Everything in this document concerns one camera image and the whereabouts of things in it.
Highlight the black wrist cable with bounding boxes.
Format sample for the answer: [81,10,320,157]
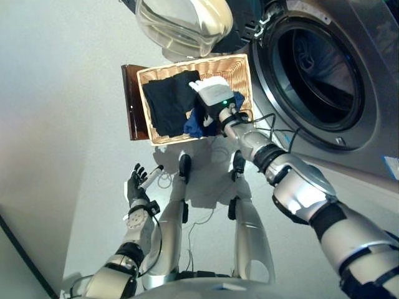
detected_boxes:
[136,214,163,278]
[233,113,302,154]

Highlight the grey front-load washing machine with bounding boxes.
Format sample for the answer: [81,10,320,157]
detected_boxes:
[214,0,399,182]

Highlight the black shirt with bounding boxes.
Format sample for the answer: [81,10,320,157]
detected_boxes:
[172,70,203,113]

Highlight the silver right robot leg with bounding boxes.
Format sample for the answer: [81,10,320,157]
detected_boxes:
[228,149,277,285]

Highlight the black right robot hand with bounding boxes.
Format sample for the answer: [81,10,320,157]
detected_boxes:
[188,77,236,128]

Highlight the blue washer label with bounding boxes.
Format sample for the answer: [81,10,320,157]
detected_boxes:
[382,154,399,181]

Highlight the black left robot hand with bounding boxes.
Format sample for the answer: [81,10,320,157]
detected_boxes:
[126,162,165,209]

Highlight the silver robot leg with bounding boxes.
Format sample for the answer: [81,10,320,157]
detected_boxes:
[228,149,277,285]
[142,153,193,282]

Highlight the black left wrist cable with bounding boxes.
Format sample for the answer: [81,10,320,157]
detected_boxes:
[136,214,163,278]

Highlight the black baseboard strip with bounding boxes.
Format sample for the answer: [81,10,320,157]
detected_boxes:
[0,204,59,299]

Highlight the robot waist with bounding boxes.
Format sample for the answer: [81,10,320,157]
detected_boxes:
[130,270,345,299]

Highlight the brown wooden stool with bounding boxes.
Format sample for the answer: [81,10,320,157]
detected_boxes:
[120,64,151,141]

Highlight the large wicker laundry basket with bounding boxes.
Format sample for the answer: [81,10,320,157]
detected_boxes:
[136,53,257,147]

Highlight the thin tether cable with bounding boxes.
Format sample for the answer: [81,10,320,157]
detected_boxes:
[186,207,215,272]

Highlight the black folded trousers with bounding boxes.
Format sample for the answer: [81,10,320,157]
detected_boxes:
[142,77,188,138]

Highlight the white tangled floor cable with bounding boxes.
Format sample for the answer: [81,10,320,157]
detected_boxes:
[211,145,232,163]

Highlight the silver left robot leg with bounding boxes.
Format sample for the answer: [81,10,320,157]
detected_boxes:
[142,153,193,282]

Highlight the blue garment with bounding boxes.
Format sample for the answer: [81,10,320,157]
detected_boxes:
[183,90,246,140]

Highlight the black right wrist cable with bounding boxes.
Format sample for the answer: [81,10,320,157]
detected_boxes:
[233,113,302,154]

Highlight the round glass washer door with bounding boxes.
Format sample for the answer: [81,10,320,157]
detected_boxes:
[120,0,266,59]

